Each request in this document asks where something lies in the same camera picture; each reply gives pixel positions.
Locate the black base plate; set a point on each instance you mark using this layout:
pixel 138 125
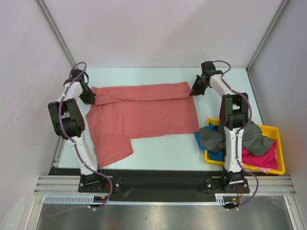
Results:
pixel 152 183

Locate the right aluminium corner post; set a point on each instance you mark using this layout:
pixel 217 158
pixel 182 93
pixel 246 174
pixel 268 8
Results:
pixel 268 32

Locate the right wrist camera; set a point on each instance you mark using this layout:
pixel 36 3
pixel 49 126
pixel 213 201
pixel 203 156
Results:
pixel 207 67

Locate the yellow plastic bin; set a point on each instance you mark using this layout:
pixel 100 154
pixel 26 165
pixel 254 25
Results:
pixel 271 132

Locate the aluminium frame rail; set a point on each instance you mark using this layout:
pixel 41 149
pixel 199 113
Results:
pixel 64 184

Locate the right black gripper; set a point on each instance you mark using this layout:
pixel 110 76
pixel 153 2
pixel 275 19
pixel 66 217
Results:
pixel 195 90

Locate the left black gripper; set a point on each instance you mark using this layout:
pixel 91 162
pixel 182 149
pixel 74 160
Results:
pixel 90 100

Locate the blue t shirt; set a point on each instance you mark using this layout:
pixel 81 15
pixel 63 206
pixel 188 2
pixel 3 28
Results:
pixel 212 138

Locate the slotted cable duct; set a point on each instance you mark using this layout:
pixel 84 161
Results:
pixel 203 199

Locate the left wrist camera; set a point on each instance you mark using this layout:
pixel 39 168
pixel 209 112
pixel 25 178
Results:
pixel 75 73

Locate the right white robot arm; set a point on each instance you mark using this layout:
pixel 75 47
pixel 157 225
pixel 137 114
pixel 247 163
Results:
pixel 235 115

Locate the salmon pink t shirt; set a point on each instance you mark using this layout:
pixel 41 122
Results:
pixel 121 114

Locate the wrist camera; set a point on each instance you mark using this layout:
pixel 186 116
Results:
pixel 207 67
pixel 75 73

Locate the magenta t shirt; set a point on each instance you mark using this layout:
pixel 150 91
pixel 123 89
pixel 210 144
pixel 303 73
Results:
pixel 267 161

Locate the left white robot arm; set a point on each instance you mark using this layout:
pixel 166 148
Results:
pixel 67 119

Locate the aluminium corner post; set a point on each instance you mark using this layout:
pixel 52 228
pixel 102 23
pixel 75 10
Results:
pixel 268 32
pixel 55 31

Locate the grey t shirt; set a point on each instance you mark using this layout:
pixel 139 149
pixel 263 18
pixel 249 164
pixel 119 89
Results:
pixel 254 141

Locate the left aluminium corner post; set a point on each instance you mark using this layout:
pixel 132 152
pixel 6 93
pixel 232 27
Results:
pixel 55 31

